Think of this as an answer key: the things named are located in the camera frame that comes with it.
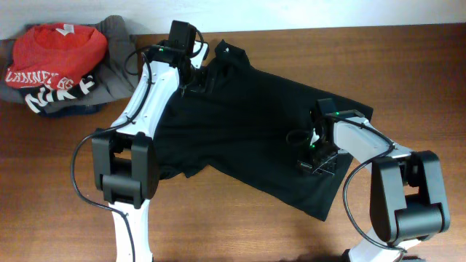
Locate red folded shirt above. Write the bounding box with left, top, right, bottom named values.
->
left=5, top=23, right=108, bottom=90

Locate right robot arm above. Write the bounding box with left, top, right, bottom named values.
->
left=297, top=98, right=451, bottom=261

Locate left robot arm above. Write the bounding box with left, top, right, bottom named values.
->
left=92, top=20, right=208, bottom=262

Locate black white lettered shirt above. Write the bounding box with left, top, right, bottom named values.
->
left=20, top=75, right=98, bottom=114

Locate grey folded garment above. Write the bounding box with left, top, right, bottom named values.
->
left=0, top=15, right=141, bottom=114

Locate black cable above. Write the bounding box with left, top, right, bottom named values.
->
left=69, top=28, right=210, bottom=262
left=285, top=115, right=408, bottom=254

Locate black t-shirt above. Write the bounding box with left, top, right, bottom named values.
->
left=154, top=41, right=374, bottom=221

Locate dark blue folded garment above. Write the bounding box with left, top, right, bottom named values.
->
left=39, top=103, right=106, bottom=118

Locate right black cable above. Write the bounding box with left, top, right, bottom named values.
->
left=285, top=115, right=408, bottom=254

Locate left black cable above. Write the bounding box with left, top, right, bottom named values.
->
left=69, top=28, right=210, bottom=262

